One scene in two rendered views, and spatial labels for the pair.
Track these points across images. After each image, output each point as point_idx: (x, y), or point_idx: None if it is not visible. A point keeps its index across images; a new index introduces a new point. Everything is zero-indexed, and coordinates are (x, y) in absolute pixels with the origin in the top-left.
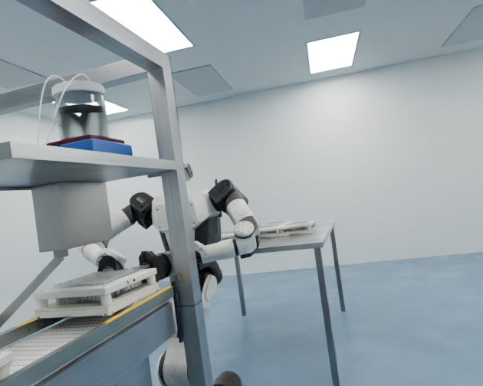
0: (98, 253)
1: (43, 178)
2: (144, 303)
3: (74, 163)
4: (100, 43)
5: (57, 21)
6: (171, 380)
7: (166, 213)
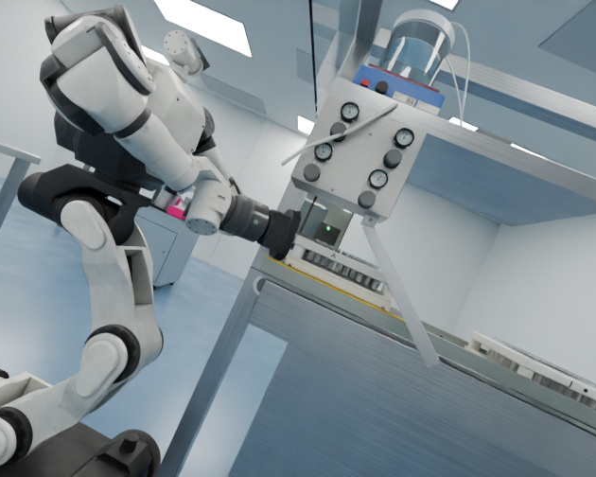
0: (198, 164)
1: (452, 173)
2: None
3: (463, 205)
4: (449, 76)
5: (497, 92)
6: (141, 367)
7: None
